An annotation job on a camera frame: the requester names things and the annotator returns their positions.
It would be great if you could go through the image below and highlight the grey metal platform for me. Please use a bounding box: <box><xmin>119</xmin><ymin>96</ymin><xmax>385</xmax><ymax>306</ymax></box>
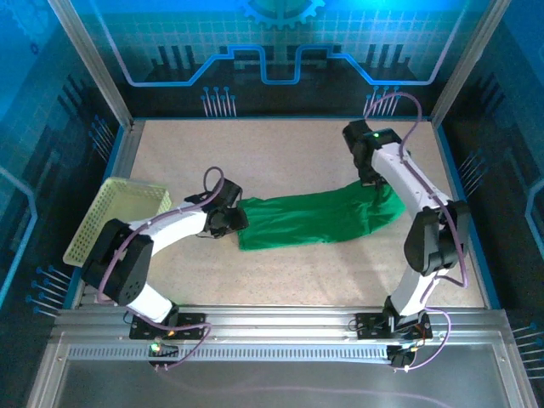
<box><xmin>25</xmin><ymin>331</ymin><xmax>532</xmax><ymax>408</ymax></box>

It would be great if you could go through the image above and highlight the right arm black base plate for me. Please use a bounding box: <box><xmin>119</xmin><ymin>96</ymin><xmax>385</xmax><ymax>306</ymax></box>
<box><xmin>354</xmin><ymin>312</ymin><xmax>434</xmax><ymax>341</ymax></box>

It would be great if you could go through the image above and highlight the pale yellow perforated basket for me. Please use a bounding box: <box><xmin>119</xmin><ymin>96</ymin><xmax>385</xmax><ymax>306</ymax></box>
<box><xmin>62</xmin><ymin>177</ymin><xmax>173</xmax><ymax>269</ymax></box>

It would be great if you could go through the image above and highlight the green t-shirt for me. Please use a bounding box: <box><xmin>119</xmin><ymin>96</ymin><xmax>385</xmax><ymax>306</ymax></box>
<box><xmin>236</xmin><ymin>178</ymin><xmax>407</xmax><ymax>252</ymax></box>

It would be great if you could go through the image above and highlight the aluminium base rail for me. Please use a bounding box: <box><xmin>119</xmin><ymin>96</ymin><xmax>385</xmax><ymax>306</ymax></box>
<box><xmin>50</xmin><ymin>304</ymin><xmax>511</xmax><ymax>343</ymax></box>

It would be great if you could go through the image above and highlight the grey slotted cable duct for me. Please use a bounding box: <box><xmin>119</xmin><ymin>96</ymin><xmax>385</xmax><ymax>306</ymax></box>
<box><xmin>67</xmin><ymin>343</ymin><xmax>396</xmax><ymax>365</ymax></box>

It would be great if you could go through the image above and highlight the aluminium frame post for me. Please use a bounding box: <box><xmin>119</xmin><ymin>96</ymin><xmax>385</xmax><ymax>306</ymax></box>
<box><xmin>428</xmin><ymin>0</ymin><xmax>513</xmax><ymax>128</ymax></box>
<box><xmin>46</xmin><ymin>0</ymin><xmax>137</xmax><ymax>131</ymax></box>

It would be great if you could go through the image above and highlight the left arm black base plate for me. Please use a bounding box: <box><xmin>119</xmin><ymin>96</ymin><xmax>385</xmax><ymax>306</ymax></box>
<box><xmin>128</xmin><ymin>313</ymin><xmax>208</xmax><ymax>340</ymax></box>

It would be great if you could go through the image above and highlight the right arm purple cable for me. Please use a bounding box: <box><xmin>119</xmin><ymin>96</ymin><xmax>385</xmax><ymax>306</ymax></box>
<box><xmin>363</xmin><ymin>92</ymin><xmax>471</xmax><ymax>373</ymax></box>

